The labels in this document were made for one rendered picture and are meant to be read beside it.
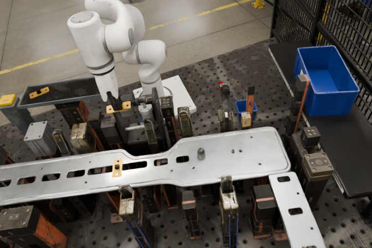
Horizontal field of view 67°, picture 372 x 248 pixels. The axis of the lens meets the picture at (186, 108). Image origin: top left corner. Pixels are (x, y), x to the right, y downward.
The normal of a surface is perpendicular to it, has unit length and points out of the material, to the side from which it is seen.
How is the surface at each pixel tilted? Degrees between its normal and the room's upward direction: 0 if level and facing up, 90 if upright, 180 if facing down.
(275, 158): 0
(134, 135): 0
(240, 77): 0
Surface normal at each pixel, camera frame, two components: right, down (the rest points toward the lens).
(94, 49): 0.13, 0.72
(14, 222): -0.11, -0.69
